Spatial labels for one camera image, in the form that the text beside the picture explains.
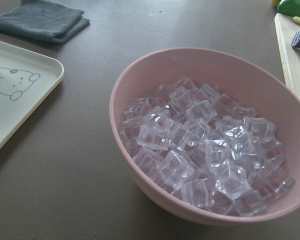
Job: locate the pink bowl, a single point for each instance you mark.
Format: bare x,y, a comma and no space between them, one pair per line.
234,76

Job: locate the grey folded cloth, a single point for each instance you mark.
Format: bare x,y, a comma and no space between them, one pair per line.
43,20

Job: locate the pile of clear ice cubes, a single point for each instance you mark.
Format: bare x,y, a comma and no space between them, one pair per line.
206,148

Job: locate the wooden cutting board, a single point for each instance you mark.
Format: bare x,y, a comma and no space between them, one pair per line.
285,29

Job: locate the cream rabbit tray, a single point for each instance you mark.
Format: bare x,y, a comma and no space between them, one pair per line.
26,79

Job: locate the green lime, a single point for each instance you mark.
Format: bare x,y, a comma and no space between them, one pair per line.
289,8

